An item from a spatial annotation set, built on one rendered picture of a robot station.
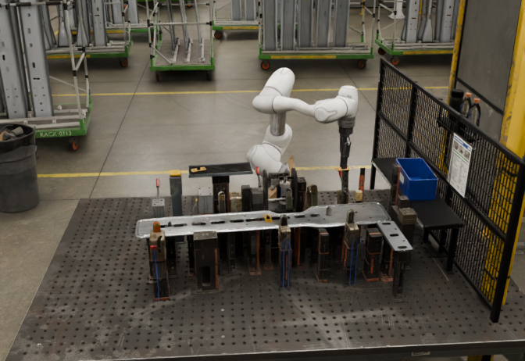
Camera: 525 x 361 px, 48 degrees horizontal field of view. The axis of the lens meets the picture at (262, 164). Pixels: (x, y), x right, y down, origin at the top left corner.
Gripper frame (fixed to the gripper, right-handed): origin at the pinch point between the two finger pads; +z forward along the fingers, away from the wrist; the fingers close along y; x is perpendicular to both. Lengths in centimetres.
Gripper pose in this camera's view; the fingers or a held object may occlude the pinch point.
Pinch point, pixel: (344, 162)
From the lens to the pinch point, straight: 317.7
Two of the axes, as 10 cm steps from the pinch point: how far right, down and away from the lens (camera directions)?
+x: 9.9, -0.6, 1.6
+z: 0.0, 9.2, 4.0
